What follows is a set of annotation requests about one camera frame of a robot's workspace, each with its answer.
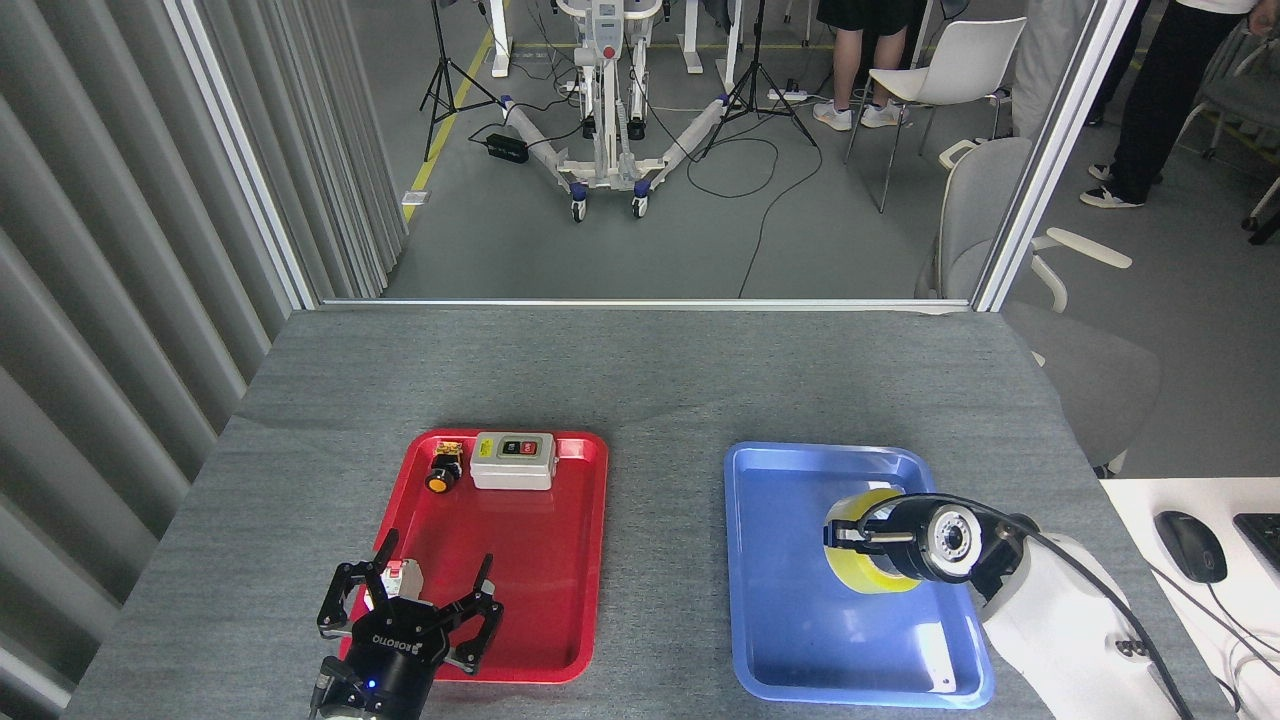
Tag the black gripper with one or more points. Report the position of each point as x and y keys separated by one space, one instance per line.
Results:
x=905 y=545
x=395 y=665

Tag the yellow tape roll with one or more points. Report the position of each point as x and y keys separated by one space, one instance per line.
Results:
x=870 y=578

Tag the person's hand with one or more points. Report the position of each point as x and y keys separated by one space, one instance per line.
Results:
x=1268 y=10

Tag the white circuit breaker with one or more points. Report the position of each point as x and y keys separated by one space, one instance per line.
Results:
x=408 y=578

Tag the blue plastic tray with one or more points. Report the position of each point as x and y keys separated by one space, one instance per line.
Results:
x=790 y=620

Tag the orange push button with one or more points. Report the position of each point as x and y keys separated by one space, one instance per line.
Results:
x=440 y=482

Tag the red plastic tray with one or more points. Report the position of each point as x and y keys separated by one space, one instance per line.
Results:
x=540 y=560

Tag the white desk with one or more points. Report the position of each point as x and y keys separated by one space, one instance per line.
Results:
x=1130 y=500

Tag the black computer mouse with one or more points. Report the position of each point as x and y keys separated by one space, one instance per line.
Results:
x=1190 y=548

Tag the grey office chair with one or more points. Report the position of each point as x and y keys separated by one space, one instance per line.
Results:
x=985 y=220

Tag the black keyboard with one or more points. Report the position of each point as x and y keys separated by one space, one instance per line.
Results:
x=1262 y=535

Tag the small white floor plate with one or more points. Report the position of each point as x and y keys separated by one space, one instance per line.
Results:
x=417 y=198

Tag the white power strip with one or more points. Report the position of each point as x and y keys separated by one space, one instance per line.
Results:
x=788 y=95

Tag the white wheeled stand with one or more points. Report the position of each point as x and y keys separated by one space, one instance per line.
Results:
x=605 y=150

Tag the black power adapter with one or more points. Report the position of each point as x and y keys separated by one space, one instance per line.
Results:
x=507 y=149

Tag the person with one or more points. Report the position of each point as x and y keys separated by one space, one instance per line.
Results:
x=1165 y=100
x=1112 y=50
x=1035 y=70
x=850 y=60

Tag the grey pleated curtain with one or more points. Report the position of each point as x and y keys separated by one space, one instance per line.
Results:
x=100 y=250

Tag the white plastic chair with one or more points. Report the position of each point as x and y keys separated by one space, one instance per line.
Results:
x=950 y=60

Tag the black tripod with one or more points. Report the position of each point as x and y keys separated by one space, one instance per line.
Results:
x=757 y=50
x=437 y=40

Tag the white desk leg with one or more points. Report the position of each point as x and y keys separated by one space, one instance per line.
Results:
x=690 y=50
x=499 y=55

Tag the grey chair with white legs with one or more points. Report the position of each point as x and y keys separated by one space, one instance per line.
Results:
x=1250 y=100

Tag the white two-button switch box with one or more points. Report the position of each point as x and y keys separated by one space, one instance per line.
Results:
x=510 y=472

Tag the silver frame rail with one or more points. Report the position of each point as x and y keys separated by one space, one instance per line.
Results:
x=640 y=303

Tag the silver frame post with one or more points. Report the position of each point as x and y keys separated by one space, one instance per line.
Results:
x=1052 y=150
x=242 y=150

